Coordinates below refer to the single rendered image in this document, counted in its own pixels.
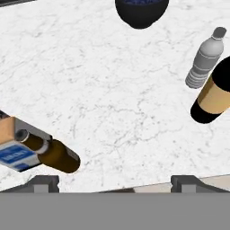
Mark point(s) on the box with blue label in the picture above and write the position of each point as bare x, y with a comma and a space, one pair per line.
13, 146

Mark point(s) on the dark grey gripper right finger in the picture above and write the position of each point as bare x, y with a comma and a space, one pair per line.
184, 182

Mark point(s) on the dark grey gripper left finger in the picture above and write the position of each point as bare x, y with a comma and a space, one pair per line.
45, 182

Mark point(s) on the black bottle with tan label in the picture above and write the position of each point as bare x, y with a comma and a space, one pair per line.
214, 97

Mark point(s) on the brown glass bottle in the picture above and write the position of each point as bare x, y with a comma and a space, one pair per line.
54, 152

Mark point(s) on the dark blue bowl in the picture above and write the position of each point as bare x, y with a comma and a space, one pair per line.
141, 12

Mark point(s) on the grey plastic bottle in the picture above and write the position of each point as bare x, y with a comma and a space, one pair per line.
206, 58

